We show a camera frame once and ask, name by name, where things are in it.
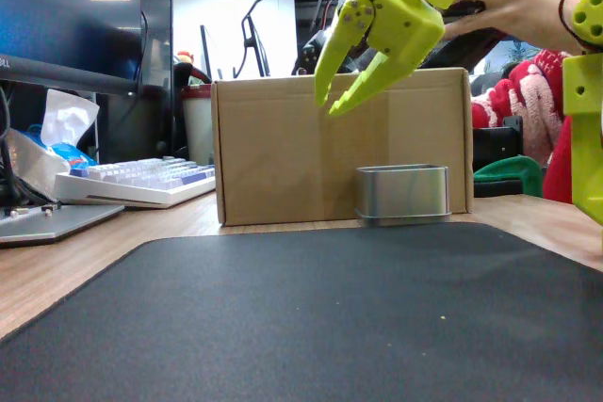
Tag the person's bare forearm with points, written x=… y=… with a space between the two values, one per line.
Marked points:
x=571 y=25

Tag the red white knitted sweater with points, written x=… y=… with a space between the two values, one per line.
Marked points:
x=532 y=96

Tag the black leader robot arm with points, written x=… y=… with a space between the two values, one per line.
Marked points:
x=471 y=46

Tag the yellow-green gripper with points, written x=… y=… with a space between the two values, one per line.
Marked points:
x=404 y=27

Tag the thin black background monitor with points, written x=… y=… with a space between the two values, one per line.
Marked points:
x=206 y=56

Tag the brown cardboard box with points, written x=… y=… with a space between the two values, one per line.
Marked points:
x=282 y=152

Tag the black Dell monitor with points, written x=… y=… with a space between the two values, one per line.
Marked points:
x=66 y=16

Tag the green knitted cloth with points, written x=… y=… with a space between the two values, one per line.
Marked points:
x=511 y=173

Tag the black rectangular mouse mat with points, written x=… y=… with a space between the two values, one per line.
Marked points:
x=301 y=317

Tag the blue white tissue pack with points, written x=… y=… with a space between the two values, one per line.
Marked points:
x=56 y=138

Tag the white bin with red rim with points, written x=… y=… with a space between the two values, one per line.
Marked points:
x=197 y=124

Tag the grey monitor stand base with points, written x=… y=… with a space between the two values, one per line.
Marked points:
x=52 y=225

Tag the black box device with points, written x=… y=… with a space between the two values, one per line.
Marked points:
x=497 y=143

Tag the white purple keyboard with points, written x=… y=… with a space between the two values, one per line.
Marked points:
x=141 y=181

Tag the rectangular metal tin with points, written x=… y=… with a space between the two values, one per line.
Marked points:
x=402 y=192

